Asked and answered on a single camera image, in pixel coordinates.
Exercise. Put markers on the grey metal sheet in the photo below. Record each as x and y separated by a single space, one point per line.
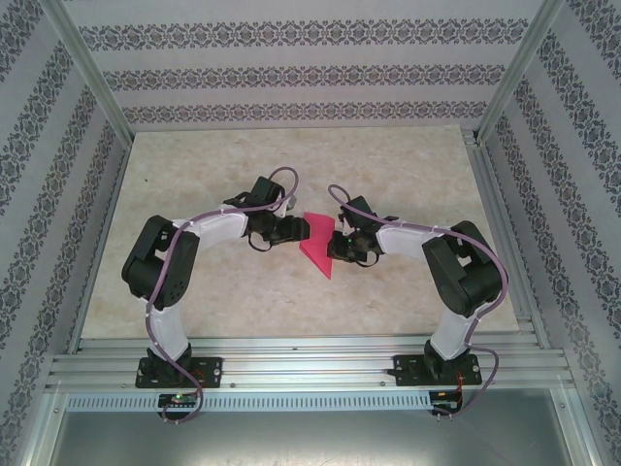
310 437

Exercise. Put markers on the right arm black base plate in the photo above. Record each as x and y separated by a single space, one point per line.
473 374

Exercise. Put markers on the pink cloth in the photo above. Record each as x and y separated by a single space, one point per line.
317 238

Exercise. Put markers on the aluminium side rail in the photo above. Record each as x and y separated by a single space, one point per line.
101 242
496 209

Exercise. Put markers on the aluminium frame post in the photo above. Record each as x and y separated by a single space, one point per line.
517 68
90 68

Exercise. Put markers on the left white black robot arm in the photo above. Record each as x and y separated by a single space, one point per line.
150 262

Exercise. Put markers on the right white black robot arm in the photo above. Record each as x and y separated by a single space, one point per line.
456 281

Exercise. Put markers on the aluminium mounting rail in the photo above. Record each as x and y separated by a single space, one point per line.
310 361

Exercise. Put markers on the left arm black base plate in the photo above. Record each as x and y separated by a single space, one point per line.
213 371

